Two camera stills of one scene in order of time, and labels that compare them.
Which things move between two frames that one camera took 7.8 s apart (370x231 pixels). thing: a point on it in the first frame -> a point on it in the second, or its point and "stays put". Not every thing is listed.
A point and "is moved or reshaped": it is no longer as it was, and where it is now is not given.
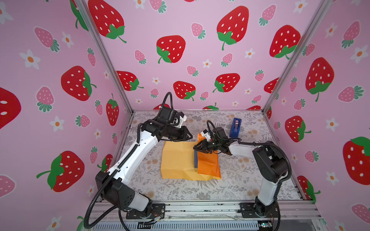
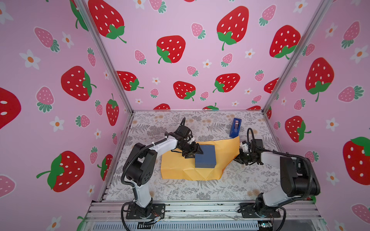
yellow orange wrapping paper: x=178 y=161 is moved or reshaped
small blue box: x=235 y=128 stays put
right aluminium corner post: x=322 y=13 stays put
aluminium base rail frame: x=210 y=215 stays put
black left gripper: x=184 y=131 -> x=192 y=151
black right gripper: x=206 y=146 -> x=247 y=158
